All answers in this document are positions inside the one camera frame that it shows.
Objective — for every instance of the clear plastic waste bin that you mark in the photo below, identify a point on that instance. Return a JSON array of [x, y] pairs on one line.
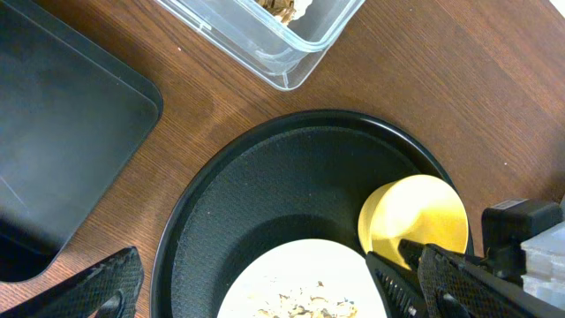
[[282, 55]]

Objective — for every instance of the round black serving tray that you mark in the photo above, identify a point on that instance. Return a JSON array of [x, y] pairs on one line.
[[301, 176]]

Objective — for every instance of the gold foil wrapper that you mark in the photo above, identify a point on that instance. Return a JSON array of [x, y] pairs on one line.
[[283, 10]]

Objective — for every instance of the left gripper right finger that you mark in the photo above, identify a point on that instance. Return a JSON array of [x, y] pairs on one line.
[[454, 287]]

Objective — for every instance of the black rectangular tray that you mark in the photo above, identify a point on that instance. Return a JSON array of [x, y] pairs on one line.
[[72, 116]]

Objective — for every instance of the white tissue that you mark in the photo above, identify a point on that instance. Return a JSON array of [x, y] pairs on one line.
[[300, 7]]

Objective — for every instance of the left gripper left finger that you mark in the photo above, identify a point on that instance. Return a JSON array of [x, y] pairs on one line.
[[109, 288]]

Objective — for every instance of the food scraps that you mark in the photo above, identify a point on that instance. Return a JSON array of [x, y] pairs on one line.
[[312, 301]]

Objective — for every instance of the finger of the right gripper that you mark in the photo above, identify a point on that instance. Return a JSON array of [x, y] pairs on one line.
[[398, 287], [411, 252]]

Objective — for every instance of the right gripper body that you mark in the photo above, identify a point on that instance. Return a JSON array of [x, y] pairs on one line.
[[509, 223]]

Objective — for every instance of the grey plate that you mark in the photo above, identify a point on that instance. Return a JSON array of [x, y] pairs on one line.
[[299, 264]]

